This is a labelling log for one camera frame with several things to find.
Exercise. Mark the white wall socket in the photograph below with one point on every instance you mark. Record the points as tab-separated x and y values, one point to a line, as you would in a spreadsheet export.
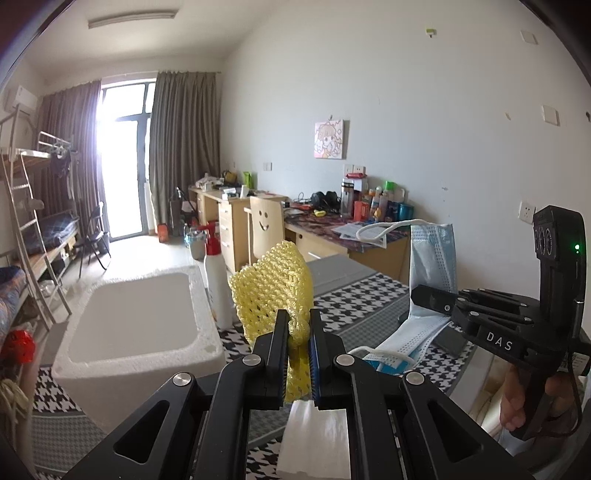
527	211

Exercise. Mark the metal bunk bed with ladder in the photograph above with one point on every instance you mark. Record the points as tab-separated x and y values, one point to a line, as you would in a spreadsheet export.
21	217

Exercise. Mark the desk with patterned cover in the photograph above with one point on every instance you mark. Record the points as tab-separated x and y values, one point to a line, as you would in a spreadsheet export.
318	240

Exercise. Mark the white foam box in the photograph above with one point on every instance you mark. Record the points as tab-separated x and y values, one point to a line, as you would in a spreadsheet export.
138	318

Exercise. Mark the red plastic bag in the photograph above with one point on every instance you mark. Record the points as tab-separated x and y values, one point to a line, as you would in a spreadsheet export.
16	346

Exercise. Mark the cluster of toiletry bottles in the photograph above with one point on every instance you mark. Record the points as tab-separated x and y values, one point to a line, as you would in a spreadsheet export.
383	205

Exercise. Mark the green packet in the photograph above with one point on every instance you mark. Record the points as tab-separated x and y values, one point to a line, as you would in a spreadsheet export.
247	179

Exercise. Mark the dark hanging clothes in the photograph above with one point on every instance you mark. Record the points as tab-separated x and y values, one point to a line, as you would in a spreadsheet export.
60	161

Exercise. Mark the ceiling light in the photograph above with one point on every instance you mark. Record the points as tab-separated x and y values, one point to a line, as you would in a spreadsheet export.
134	18

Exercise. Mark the wooden chair with smiley face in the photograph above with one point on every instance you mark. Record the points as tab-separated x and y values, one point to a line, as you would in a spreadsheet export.
265	226

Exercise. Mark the blue face mask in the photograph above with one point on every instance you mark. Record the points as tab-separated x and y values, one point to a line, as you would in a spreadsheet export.
429	258

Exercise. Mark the grey-brown curtain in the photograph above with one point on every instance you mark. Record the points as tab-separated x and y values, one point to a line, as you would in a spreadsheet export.
69	138
184	147

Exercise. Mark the white wall switch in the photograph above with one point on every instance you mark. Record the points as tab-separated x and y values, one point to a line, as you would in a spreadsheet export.
550	115

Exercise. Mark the houndstooth table mat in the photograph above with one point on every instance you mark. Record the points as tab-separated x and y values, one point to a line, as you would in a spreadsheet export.
360	300

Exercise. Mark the wooden desk with drawers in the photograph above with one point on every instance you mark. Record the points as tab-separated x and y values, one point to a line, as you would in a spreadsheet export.
231	212

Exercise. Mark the double wall socket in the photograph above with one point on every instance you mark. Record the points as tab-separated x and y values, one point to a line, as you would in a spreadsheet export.
354	169

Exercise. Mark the person's right hand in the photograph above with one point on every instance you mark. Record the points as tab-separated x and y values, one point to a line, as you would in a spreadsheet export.
512	397

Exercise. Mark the metal bucket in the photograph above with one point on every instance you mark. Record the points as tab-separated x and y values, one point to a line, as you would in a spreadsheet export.
196	247

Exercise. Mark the black folding chair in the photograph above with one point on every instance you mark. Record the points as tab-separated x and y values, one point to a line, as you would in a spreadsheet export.
94	240

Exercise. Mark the grey tumbler bottle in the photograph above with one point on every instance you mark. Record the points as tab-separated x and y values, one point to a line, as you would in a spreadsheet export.
347	201

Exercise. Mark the yellow foam net sleeve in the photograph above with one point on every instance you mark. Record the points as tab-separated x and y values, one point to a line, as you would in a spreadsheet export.
272	281

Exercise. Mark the orange box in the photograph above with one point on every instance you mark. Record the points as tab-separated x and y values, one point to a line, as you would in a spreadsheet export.
162	233

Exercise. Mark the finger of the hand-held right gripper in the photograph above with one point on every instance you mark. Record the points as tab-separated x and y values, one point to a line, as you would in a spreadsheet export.
431	300
503	297

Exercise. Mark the pink cartoon wall picture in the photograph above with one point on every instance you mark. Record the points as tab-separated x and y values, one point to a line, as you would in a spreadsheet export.
328	139

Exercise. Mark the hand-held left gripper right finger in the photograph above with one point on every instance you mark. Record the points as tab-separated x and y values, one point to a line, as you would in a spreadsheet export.
315	360

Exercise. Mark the white papers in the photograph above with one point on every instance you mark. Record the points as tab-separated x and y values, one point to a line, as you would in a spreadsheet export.
355	230

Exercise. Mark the blue quilt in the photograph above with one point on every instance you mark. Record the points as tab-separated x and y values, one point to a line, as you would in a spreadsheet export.
9	295

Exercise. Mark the black headphones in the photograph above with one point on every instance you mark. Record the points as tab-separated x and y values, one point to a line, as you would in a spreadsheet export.
325	199

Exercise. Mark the white spray bottle red top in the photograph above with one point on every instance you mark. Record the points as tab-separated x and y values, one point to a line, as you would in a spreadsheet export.
217	286

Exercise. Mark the pale yellow cloth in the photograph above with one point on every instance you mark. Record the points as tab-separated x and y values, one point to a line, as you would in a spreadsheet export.
11	399

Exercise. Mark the white air conditioner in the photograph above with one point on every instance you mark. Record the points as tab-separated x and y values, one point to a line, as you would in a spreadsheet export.
21	99

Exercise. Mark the glass balcony door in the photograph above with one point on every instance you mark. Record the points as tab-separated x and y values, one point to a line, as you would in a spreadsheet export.
134	175

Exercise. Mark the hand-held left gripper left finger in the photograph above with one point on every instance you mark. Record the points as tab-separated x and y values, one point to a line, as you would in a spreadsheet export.
277	350

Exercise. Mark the blue checked bedding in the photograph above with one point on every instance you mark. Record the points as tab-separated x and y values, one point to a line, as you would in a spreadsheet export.
57	233

